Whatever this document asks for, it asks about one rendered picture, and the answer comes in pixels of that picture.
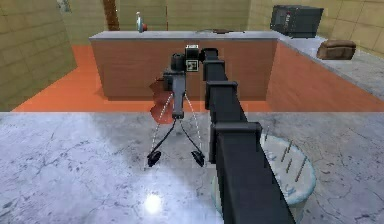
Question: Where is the black microwave oven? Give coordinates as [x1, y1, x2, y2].
[269, 4, 325, 39]

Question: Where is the dark brown wooden post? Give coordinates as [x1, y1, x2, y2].
[102, 0, 121, 32]

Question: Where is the dark brown flat pan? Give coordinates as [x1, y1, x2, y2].
[199, 28, 246, 35]

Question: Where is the brown bread loaf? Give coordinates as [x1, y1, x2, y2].
[316, 39, 357, 61]

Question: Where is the pale blue round dish rack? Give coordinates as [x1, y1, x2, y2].
[210, 132, 318, 218]

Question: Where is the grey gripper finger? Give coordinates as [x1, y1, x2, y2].
[146, 93, 178, 168]
[178, 93, 206, 168]

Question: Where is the pale grey bottle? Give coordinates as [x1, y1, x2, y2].
[135, 11, 144, 33]

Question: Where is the wooden counter with grey top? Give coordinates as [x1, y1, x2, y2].
[88, 30, 384, 113]

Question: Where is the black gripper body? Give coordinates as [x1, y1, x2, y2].
[162, 52, 187, 120]

